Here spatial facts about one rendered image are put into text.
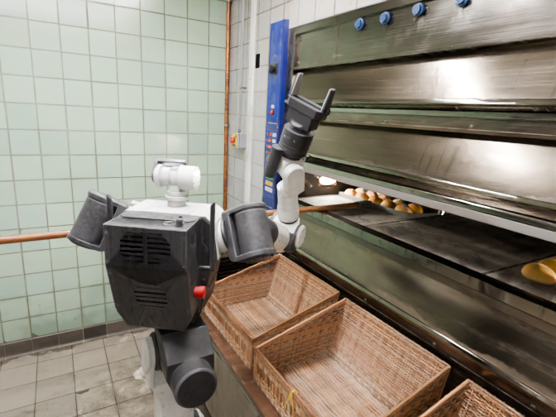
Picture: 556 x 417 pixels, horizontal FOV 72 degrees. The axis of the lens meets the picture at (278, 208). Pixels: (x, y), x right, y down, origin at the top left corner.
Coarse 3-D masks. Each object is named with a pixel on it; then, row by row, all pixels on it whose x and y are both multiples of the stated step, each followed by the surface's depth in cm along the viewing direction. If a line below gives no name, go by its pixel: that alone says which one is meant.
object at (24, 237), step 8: (304, 208) 190; (312, 208) 192; (320, 208) 195; (328, 208) 198; (336, 208) 200; (32, 232) 135; (40, 232) 136; (48, 232) 137; (56, 232) 138; (64, 232) 139; (0, 240) 129; (8, 240) 131; (16, 240) 132; (24, 240) 133; (32, 240) 134; (40, 240) 136
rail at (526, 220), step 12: (324, 168) 165; (360, 180) 146; (372, 180) 140; (408, 192) 126; (420, 192) 122; (456, 204) 111; (468, 204) 108; (504, 216) 99; (516, 216) 97; (552, 228) 90
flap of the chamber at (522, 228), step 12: (312, 168) 173; (336, 180) 157; (348, 180) 151; (384, 192) 135; (396, 192) 130; (420, 204) 121; (432, 204) 118; (444, 204) 114; (468, 216) 107; (480, 216) 104; (492, 216) 102; (504, 228) 99; (516, 228) 96; (528, 228) 94; (540, 228) 92; (552, 240) 89
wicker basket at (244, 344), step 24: (264, 264) 221; (288, 264) 217; (216, 288) 208; (240, 288) 216; (288, 288) 213; (312, 288) 196; (216, 312) 193; (240, 312) 209; (264, 312) 210; (288, 312) 209; (312, 312) 175; (240, 336) 170; (264, 336) 163
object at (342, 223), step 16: (336, 224) 183; (352, 224) 175; (368, 240) 164; (384, 240) 156; (416, 256) 143; (432, 256) 139; (448, 272) 131; (464, 272) 126; (480, 288) 121; (496, 288) 117; (512, 288) 116; (512, 304) 113; (528, 304) 109; (544, 304) 107; (544, 320) 106
